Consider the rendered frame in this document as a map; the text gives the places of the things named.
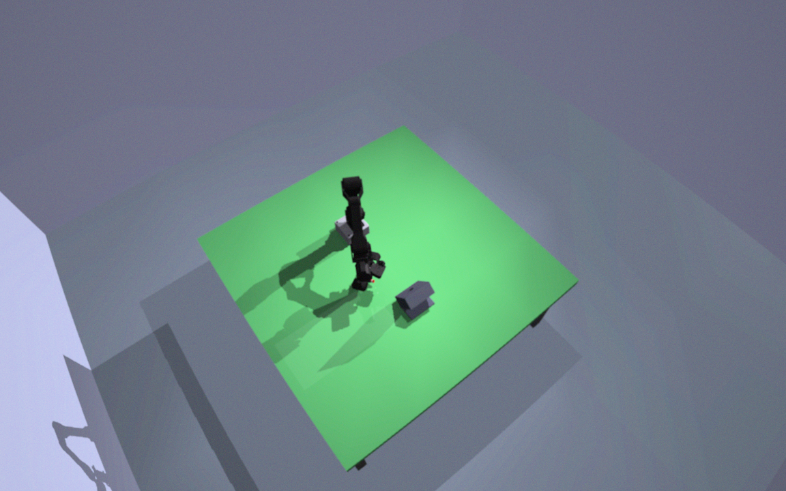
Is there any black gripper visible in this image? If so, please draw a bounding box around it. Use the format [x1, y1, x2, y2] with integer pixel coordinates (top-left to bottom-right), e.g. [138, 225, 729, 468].
[351, 252, 381, 291]

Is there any grey panel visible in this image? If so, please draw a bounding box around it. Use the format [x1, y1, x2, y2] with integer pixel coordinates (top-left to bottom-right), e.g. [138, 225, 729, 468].
[395, 280, 435, 320]

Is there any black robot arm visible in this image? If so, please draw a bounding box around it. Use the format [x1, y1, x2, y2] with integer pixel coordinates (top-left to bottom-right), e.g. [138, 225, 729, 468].
[340, 177, 386, 282]

